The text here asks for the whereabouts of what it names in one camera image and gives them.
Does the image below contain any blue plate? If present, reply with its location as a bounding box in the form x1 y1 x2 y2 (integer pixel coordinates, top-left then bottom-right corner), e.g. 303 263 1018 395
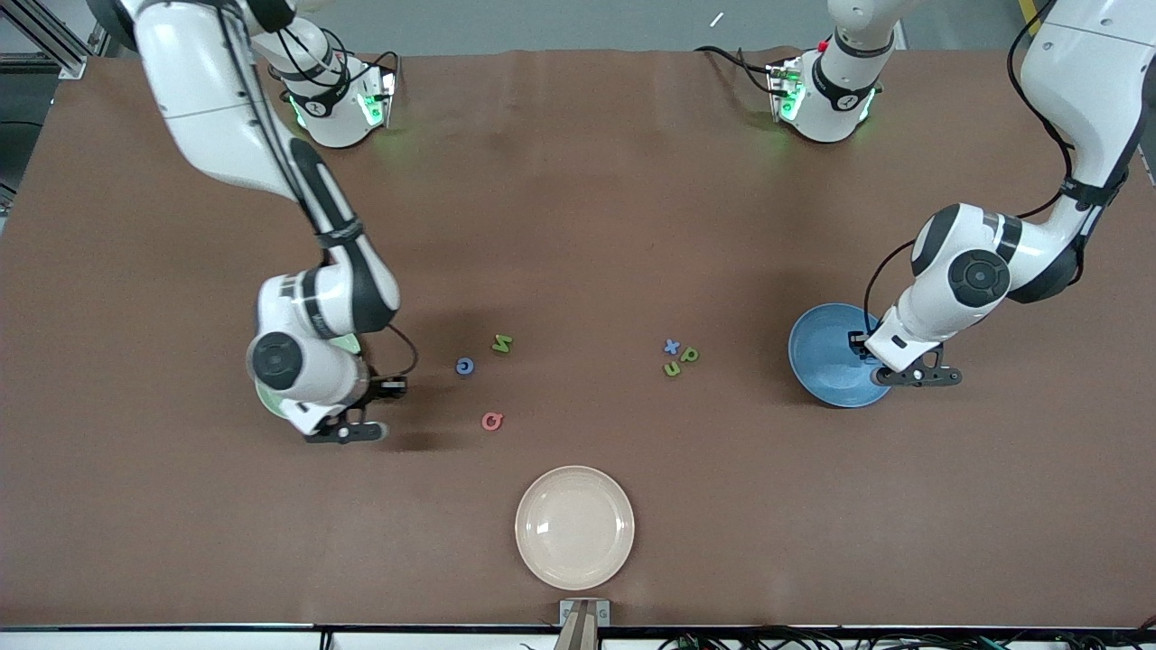
788 302 890 409

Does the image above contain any green plate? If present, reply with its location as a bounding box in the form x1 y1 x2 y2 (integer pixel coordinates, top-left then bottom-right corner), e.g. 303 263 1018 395
255 332 362 418

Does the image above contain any beige plate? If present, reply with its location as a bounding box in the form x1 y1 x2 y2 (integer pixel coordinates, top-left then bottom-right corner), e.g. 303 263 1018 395
515 465 636 592

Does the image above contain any brown table cover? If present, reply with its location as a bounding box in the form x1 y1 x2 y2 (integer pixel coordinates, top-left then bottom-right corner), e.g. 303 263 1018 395
0 47 1156 628

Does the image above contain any black table edge strip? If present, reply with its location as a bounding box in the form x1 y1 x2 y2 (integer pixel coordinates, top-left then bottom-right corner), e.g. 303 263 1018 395
0 623 1156 633

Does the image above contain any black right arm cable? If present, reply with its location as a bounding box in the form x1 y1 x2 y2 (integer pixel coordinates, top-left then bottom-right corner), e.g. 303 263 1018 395
212 0 419 385

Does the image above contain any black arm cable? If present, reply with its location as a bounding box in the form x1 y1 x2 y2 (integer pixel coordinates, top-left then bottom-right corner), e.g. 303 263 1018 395
212 0 419 385
862 0 1085 339

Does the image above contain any grey metal bracket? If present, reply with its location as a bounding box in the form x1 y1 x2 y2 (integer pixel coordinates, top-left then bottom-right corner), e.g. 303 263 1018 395
559 599 611 628

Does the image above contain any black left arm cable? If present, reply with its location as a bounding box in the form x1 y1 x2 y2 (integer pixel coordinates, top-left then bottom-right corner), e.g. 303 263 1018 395
862 0 1085 339

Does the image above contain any beige post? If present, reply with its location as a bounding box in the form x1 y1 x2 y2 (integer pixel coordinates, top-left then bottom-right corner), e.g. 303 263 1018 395
553 603 601 650

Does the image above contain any black base cable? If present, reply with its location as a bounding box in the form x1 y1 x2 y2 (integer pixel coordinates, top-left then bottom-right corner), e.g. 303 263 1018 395
325 32 400 100
695 45 787 96

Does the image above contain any aluminium frame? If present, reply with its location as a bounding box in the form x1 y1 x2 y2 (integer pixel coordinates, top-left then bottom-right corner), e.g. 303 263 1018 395
0 0 109 80

